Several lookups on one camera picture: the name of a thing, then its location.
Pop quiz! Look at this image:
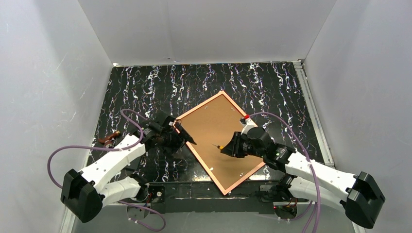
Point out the yellow handled screwdriver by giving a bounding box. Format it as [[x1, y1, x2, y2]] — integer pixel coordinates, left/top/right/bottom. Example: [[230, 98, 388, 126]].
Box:
[[212, 144, 224, 150]]

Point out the red picture frame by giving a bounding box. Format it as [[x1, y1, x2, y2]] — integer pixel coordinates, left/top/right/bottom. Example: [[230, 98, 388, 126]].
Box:
[[178, 91, 265, 195]]

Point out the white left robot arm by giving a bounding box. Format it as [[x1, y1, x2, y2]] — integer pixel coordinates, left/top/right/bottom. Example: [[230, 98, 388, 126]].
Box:
[[60, 113, 195, 223]]

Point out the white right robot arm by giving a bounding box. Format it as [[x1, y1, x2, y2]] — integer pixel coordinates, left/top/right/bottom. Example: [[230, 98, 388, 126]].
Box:
[[217, 127, 386, 229]]

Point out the brown copper pipe fitting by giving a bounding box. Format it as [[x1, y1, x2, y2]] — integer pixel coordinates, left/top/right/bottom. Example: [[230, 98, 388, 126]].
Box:
[[97, 130, 121, 149]]

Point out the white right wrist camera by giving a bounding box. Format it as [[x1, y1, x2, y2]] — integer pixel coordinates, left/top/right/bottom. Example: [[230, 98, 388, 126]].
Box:
[[240, 115, 257, 134]]

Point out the aluminium right side rail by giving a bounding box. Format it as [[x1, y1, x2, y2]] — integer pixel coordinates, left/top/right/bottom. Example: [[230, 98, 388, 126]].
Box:
[[292, 60, 335, 167]]

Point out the aluminium rail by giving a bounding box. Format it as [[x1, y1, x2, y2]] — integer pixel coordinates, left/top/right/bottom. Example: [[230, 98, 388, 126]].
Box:
[[292, 60, 335, 167], [61, 182, 358, 208]]

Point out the aluminium front rail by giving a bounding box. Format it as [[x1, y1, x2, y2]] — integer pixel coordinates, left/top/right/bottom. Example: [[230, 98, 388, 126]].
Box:
[[61, 182, 358, 208]]

